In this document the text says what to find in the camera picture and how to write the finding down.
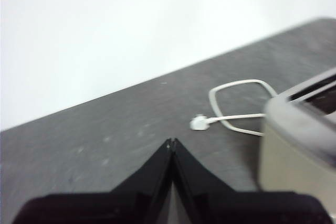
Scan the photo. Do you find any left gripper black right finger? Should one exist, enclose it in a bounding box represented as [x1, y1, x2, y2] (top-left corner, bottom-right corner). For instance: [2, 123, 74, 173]
[172, 137, 334, 224]

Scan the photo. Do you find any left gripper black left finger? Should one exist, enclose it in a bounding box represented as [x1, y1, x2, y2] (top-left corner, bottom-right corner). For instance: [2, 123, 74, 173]
[12, 137, 173, 224]

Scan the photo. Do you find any cream two-slot toaster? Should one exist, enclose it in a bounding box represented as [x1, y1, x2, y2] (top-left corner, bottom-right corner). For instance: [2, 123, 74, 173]
[258, 67, 336, 196]

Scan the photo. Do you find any white toaster power cord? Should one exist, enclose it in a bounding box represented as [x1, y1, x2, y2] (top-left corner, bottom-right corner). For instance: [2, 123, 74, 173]
[189, 78, 278, 137]

